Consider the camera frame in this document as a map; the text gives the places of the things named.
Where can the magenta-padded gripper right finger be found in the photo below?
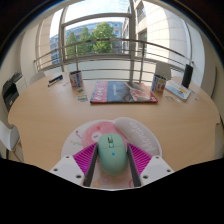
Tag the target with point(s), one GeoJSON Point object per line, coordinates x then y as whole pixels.
{"type": "Point", "coordinates": [156, 168]}

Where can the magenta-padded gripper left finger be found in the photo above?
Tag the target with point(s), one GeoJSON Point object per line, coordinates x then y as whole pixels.
{"type": "Point", "coordinates": [68, 168]}

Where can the mint green computer mouse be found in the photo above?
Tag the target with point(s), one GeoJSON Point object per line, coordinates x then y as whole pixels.
{"type": "Point", "coordinates": [112, 156]}

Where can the white pink mouse pad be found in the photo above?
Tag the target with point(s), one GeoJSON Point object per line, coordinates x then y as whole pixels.
{"type": "Point", "coordinates": [140, 133]}

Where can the white chair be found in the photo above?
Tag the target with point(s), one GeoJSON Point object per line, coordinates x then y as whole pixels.
{"type": "Point", "coordinates": [163, 69]}
{"type": "Point", "coordinates": [8, 135]}

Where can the white notebook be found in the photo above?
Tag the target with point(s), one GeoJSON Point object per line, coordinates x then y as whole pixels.
{"type": "Point", "coordinates": [178, 90]}

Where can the colourful magazine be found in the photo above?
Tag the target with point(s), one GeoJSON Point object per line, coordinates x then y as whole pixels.
{"type": "Point", "coordinates": [121, 92]}

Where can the printed white mug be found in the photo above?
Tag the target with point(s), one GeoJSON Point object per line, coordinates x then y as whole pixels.
{"type": "Point", "coordinates": [158, 84]}

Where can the dark stapler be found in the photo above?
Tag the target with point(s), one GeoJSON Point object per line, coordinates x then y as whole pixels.
{"type": "Point", "coordinates": [55, 80]}

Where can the black white printer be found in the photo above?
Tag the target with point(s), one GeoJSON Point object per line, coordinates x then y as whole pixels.
{"type": "Point", "coordinates": [10, 91]}

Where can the black upright device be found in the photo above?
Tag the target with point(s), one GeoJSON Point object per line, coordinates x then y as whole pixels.
{"type": "Point", "coordinates": [187, 76]}

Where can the metal balcony railing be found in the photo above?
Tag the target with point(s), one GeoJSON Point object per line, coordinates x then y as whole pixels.
{"type": "Point", "coordinates": [103, 39]}

